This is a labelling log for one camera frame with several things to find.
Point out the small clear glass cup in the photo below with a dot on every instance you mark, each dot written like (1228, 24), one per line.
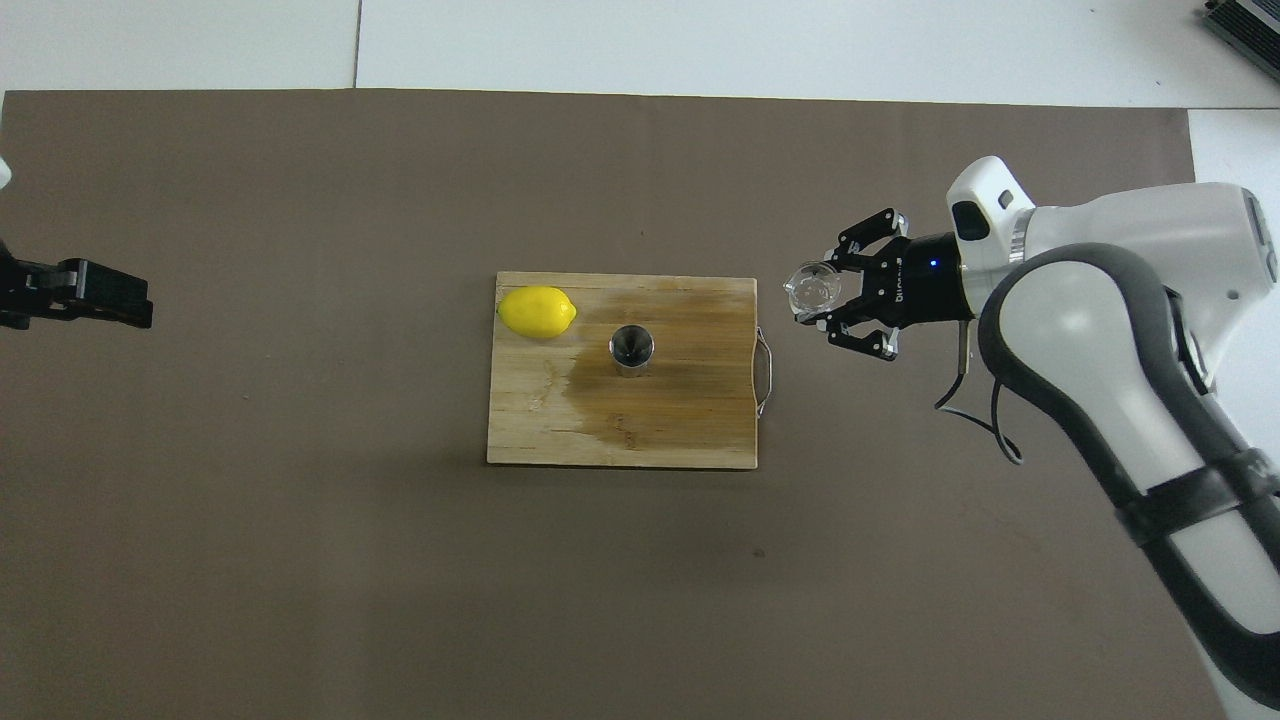
(812, 290)

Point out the grey ribbed device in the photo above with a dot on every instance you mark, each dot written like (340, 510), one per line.
(1245, 22)

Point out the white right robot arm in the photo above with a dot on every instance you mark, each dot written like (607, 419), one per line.
(1100, 330)

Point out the wooden cutting board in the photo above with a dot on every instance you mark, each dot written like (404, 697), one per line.
(560, 420)

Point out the steel jigger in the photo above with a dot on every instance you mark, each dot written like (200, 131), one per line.
(632, 350)

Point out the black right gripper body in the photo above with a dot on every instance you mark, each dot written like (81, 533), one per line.
(915, 285)

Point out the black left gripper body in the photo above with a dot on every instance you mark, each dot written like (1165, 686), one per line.
(25, 295)

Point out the brown table mat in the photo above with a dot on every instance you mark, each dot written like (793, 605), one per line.
(400, 600)

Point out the yellow lemon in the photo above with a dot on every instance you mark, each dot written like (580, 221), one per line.
(537, 312)

